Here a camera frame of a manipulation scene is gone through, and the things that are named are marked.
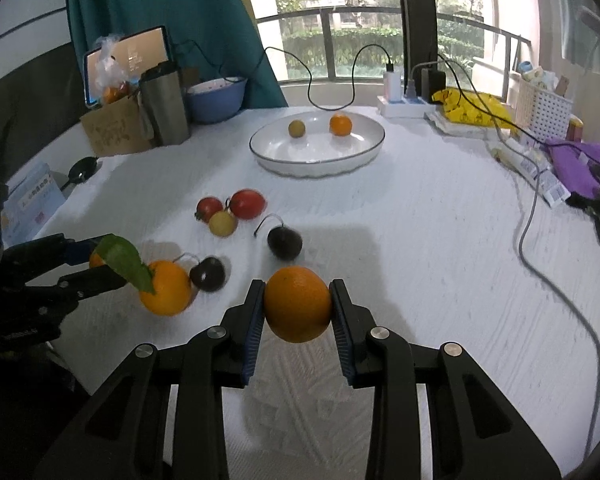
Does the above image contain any grey cable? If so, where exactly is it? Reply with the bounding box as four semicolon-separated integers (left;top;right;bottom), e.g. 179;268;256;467
490;125;600;466

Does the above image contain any thin black cable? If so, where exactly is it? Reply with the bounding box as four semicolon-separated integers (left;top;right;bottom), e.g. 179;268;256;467
436;52;600;181

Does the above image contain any tablet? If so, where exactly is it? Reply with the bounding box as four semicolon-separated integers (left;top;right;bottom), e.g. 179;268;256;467
82;26;173;107

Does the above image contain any yellow cloth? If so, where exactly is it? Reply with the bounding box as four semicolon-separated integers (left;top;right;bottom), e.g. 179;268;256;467
432;87;518;133

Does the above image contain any balcony railing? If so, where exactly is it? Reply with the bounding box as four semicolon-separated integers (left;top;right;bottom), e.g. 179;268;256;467
255;6;522;81

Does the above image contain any white plastic basket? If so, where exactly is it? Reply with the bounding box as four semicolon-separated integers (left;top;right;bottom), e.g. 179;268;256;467
515;72;576;141

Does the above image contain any blue bowl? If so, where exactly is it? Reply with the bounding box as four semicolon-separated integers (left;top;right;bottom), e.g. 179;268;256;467
185;77;248;125

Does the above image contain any clear plastic bag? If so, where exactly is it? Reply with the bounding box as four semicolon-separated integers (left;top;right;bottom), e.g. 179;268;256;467
94;35;138;106

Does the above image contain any black charging cable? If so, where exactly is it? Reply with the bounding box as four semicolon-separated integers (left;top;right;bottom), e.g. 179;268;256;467
170;40;394;112

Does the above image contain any cardboard box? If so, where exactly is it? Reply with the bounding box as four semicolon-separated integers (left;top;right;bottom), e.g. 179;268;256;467
80;91;153;157

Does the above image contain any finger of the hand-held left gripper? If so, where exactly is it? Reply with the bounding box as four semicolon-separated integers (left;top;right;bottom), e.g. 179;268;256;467
25;265;131;317
2;234;112;283

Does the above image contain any black charger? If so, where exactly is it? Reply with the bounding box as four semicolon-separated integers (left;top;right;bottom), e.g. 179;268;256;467
421;69;447;103

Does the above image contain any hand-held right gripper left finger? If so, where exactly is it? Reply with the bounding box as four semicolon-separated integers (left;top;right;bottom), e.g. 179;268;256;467
32;279;267;480

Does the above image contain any steel mug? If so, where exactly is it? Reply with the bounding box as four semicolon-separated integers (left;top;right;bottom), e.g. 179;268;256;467
138;61;192;147

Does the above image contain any white printed tube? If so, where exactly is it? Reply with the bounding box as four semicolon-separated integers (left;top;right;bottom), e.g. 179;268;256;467
492;142;573;206

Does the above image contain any black round object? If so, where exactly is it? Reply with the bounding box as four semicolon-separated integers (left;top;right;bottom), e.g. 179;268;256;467
60;157;101;192

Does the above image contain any small red tomato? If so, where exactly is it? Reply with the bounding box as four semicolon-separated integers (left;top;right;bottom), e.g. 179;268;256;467
195;197;225;222

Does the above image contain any light blue printed box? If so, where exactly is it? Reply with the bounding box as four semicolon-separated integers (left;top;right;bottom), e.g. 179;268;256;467
2;160;68;248

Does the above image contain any teal curtain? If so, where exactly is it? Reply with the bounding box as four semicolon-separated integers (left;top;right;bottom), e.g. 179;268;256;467
65;0;288;111

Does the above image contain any dark purple plum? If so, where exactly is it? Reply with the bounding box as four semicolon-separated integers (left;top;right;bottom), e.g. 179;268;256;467
254;214;303;262
174;253;227;292

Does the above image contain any orange with green leaf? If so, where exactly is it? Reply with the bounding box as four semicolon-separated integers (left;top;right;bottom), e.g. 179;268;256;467
96;234;195;317

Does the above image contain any white oval plate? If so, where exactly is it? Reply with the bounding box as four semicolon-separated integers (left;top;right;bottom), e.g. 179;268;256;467
249;111;386;178

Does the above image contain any white charger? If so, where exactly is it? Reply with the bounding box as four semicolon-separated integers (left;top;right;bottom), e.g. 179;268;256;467
384;62;403;101

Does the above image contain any large orange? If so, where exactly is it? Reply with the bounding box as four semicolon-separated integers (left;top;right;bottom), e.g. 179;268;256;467
263;266;333;344

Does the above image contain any purple cloth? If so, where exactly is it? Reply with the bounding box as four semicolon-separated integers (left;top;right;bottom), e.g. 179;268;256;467
545;140;600;198

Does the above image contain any white flat box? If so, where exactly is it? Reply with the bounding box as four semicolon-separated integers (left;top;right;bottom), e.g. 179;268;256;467
425;110;481;133

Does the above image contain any dark window frame post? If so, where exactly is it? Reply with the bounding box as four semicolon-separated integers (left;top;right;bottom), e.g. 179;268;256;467
395;0;438;78

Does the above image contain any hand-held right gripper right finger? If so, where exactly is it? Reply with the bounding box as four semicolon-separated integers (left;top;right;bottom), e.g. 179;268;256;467
329;279;563;480

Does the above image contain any white power strip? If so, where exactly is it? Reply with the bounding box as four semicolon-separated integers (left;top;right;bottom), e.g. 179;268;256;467
377;94;438;118

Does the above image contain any large red tomato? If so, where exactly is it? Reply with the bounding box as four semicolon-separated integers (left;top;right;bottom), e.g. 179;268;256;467
225;189;267;221

